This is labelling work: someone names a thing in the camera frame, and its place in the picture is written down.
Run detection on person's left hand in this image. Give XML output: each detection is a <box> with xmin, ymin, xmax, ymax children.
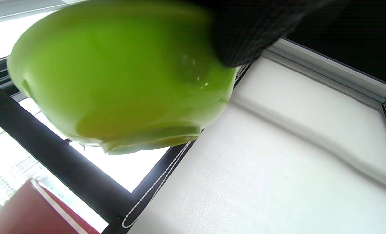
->
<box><xmin>193</xmin><ymin>0</ymin><xmax>331</xmax><ymax>68</ymax></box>

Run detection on white roller blind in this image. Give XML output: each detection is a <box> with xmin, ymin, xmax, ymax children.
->
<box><xmin>128</xmin><ymin>38</ymin><xmax>386</xmax><ymax>234</ymax></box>

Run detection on black window frame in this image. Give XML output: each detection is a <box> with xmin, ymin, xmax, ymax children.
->
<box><xmin>0</xmin><ymin>57</ymin><xmax>253</xmax><ymax>234</ymax></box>

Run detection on pink salad bowl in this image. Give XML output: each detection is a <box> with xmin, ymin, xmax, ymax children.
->
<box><xmin>0</xmin><ymin>178</ymin><xmax>101</xmax><ymax>234</ymax></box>

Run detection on green plastic bowl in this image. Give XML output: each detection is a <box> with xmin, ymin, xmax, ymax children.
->
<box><xmin>7</xmin><ymin>0</ymin><xmax>241</xmax><ymax>155</ymax></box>

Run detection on white bead chain cord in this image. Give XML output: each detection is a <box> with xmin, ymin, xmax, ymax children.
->
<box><xmin>122</xmin><ymin>140</ymin><xmax>193</xmax><ymax>229</ymax></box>

